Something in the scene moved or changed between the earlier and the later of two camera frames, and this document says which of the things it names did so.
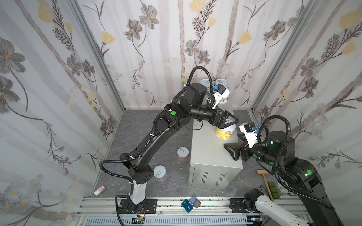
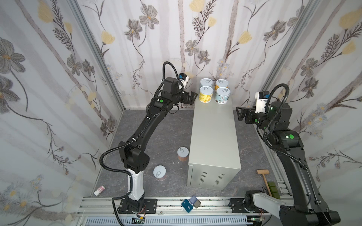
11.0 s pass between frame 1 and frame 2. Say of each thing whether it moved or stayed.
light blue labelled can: stayed
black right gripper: moved
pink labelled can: stayed
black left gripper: moved
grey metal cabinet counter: stayed
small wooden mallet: stayed
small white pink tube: stayed
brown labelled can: stayed
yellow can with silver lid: moved
